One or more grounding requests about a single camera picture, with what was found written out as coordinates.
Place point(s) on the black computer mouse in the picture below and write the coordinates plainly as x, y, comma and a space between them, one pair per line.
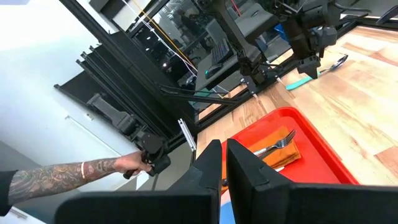
213, 71

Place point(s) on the orange cloth napkin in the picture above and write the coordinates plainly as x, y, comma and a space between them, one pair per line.
280, 157

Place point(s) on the person's forearm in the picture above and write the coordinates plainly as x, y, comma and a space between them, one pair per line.
62, 179

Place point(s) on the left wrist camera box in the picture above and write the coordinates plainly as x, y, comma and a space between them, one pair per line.
325, 35

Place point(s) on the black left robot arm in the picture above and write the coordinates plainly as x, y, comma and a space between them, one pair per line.
236, 34

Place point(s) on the grey desk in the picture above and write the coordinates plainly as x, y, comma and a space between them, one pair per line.
264, 18

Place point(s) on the pink plate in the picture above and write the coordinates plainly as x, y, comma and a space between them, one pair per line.
225, 197

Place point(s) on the white wristband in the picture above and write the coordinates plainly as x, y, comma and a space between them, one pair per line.
83, 170

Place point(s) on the black keyboard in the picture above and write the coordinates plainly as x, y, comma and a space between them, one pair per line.
221, 51

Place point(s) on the red plastic tray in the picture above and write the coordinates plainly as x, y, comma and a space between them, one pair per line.
314, 165

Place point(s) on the person's hand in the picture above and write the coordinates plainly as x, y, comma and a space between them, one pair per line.
130, 163

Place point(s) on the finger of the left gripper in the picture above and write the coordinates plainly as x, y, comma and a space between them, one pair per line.
314, 65
304, 67

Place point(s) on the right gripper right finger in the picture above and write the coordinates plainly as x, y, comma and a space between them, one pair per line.
295, 205

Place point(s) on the blue bowl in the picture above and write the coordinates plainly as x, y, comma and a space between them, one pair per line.
227, 214

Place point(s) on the black aluminium table frame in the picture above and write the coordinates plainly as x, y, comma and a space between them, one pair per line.
140, 84

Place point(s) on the silver aluminium bracket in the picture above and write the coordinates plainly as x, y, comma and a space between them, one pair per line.
186, 133

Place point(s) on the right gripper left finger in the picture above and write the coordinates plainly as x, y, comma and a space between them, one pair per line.
155, 208

